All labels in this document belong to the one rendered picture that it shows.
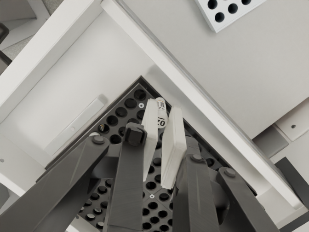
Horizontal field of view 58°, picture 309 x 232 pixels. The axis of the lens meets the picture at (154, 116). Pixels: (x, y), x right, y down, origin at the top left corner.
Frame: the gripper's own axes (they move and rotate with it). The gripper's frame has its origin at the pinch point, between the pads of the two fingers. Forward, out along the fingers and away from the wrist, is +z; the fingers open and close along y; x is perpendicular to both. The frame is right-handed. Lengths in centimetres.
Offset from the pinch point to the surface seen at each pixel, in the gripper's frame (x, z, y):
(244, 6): 10.8, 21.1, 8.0
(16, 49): -25, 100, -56
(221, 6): 10.0, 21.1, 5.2
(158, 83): -0.7, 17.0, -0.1
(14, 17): -9, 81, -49
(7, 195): -97, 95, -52
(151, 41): 4.7, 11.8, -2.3
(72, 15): 5.4, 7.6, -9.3
